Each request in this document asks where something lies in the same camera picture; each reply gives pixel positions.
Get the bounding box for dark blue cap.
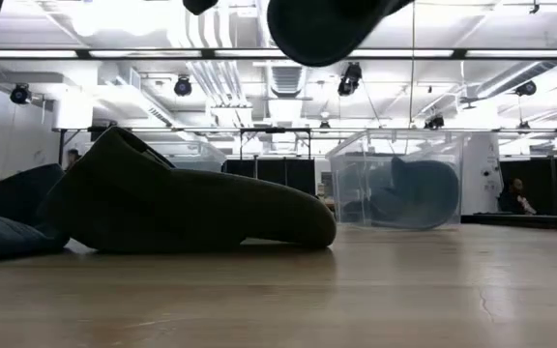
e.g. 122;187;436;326
0;162;71;264

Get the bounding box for black overhead light bar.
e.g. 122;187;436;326
0;46;557;62

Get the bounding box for ceiling air vent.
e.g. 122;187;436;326
271;65;304;98

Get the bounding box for black partition panel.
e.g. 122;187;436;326
499;158;557;217
222;158;316;195

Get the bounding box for person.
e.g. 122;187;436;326
65;148;82;171
498;177;537;217

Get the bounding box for olive green cap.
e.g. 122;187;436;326
41;126;337;255

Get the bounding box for thin vertical pole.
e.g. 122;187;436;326
408;0;417;131

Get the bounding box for clear plastic bin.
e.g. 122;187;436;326
325;129;464;231

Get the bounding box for white pillar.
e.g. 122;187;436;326
461;132;503;217

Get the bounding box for black background table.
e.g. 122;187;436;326
460;214;557;232

